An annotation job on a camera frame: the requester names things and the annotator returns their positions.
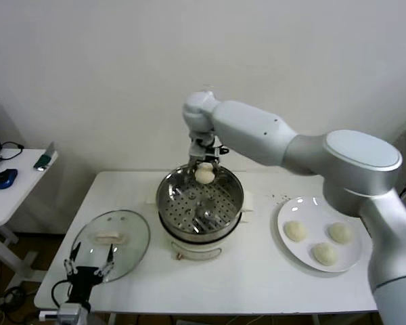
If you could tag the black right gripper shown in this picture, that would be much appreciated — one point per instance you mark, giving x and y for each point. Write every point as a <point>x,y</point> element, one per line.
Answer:
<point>214,152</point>

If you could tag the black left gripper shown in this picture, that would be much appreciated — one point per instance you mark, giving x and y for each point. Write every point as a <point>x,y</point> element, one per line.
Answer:
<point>83,281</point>

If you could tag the white steamed baozi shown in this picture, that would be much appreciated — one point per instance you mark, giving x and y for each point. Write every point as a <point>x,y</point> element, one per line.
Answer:
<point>325,254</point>
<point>295,232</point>
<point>203,174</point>
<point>340,233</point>

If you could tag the round glass pot lid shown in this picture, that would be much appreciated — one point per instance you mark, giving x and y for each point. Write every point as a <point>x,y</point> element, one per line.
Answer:
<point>115,223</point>

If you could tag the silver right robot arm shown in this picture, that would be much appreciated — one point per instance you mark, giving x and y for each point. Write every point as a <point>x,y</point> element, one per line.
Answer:
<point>308,149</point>

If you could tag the stainless steel steamer basket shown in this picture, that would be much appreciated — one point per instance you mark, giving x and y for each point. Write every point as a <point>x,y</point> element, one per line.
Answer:
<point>196,206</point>

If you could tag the white floor power strip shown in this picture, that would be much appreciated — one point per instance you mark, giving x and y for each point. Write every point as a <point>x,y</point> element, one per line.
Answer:
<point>7,299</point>

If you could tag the white side table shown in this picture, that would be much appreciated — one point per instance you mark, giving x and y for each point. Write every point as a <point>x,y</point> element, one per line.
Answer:
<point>20,193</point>

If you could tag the green and white flat box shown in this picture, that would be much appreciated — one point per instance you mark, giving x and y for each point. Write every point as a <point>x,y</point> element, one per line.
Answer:
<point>44,160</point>

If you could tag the white round plate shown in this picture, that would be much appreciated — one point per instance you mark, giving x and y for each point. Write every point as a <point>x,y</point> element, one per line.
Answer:
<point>311,216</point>

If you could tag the blue computer mouse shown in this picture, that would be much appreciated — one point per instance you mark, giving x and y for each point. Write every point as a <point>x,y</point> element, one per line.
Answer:
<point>5,178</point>

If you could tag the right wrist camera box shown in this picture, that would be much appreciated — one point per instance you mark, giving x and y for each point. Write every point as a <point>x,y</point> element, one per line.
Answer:
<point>198,148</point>

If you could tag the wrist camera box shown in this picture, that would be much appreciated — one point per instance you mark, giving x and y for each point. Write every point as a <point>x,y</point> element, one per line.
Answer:
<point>49,315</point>
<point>198,148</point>

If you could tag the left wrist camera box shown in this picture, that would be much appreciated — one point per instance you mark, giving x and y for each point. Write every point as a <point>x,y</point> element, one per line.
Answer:
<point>49,315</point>

